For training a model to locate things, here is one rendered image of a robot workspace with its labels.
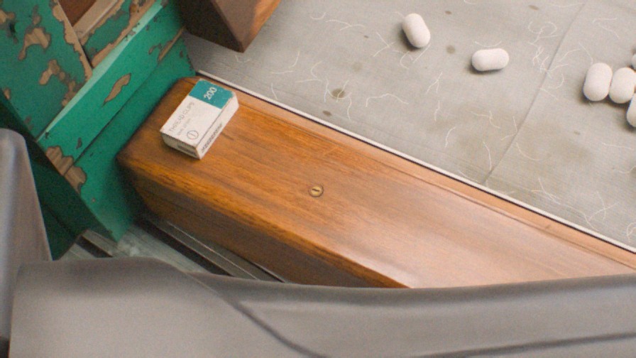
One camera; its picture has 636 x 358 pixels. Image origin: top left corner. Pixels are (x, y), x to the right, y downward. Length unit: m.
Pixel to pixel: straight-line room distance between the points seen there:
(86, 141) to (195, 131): 0.08
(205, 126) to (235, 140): 0.03
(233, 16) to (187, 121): 0.09
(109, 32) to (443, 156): 0.28
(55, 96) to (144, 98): 0.10
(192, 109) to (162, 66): 0.06
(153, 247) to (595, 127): 0.41
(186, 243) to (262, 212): 0.13
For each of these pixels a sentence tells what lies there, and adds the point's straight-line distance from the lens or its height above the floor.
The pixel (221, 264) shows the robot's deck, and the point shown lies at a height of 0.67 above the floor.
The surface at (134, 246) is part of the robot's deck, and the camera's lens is 0.61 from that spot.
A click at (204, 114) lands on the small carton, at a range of 0.52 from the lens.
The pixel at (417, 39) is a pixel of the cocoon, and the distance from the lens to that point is 0.60.
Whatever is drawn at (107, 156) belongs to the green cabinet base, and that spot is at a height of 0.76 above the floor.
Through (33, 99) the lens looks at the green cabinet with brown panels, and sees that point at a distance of 0.46.
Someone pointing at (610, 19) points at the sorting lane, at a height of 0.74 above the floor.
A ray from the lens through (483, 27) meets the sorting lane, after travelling 0.64.
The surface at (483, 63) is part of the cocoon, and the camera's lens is 0.59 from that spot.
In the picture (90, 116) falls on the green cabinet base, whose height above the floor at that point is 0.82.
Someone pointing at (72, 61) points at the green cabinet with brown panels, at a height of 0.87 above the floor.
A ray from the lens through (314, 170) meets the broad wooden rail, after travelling 0.50.
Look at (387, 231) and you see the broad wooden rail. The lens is 0.47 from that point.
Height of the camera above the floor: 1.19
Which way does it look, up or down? 60 degrees down
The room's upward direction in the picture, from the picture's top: 4 degrees counter-clockwise
